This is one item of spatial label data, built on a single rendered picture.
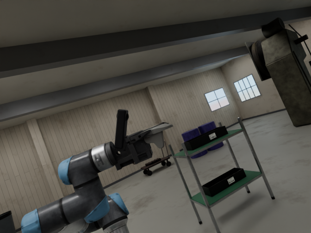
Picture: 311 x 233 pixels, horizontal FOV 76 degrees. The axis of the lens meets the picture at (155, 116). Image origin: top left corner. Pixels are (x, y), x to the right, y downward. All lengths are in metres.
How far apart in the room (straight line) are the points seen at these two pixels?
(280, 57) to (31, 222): 6.06
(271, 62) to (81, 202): 5.99
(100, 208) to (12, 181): 7.54
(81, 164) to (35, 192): 7.44
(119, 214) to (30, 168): 7.13
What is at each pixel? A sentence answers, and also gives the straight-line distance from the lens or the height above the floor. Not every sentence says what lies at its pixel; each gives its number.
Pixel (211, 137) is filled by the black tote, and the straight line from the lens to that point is 2.63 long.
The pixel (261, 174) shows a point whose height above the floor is 0.34.
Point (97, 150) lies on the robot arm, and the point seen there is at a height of 1.37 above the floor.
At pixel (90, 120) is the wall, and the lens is 8.11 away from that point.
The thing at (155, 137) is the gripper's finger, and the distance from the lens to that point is 0.54.
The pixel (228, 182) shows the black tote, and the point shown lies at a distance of 2.77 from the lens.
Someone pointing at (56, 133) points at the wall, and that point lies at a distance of 8.01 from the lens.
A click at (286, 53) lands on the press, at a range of 6.19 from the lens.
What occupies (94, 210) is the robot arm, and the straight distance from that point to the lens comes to 0.62.
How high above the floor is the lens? 1.36
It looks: 3 degrees up
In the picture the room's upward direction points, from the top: 22 degrees counter-clockwise
